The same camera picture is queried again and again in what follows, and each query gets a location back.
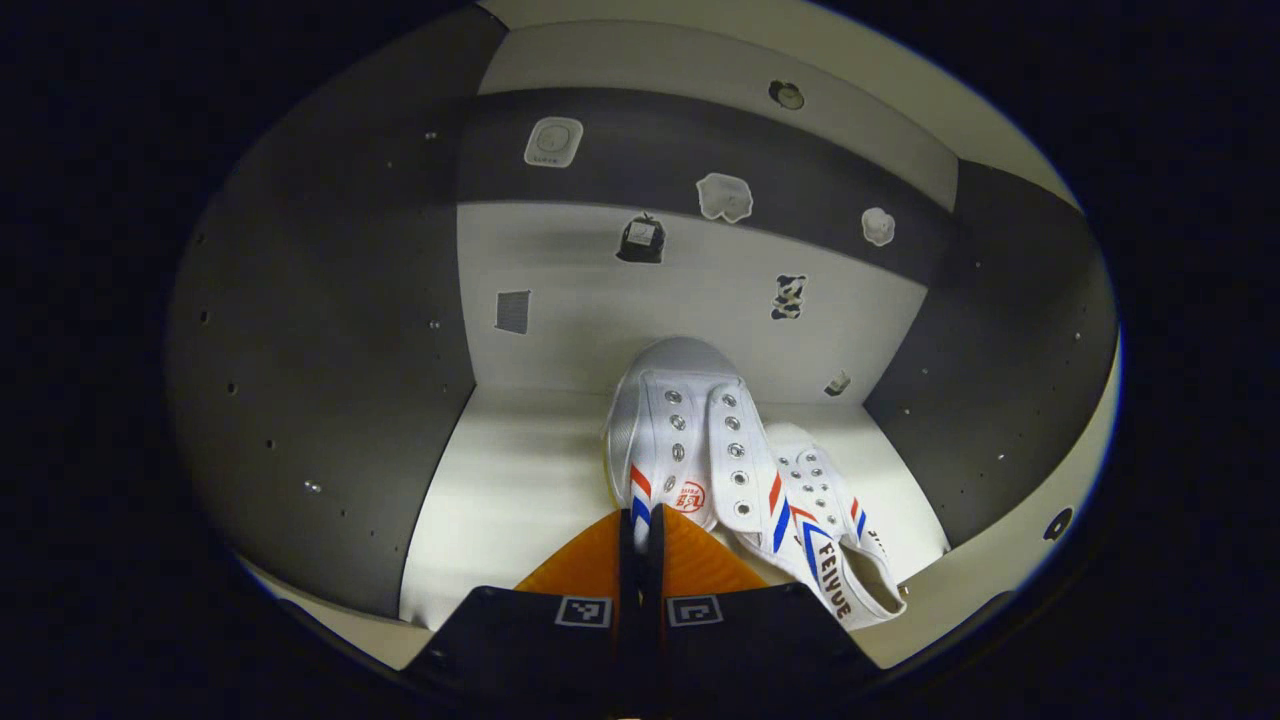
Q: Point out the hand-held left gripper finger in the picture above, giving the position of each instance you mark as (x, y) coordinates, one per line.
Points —
(652, 570)
(630, 570)

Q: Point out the white striped shoe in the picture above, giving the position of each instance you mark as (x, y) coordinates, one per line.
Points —
(680, 420)
(830, 530)

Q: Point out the white cabinet door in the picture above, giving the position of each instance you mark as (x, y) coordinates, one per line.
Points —
(330, 620)
(1000, 590)

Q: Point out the white shoe cabinet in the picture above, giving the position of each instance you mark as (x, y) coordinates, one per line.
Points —
(330, 350)

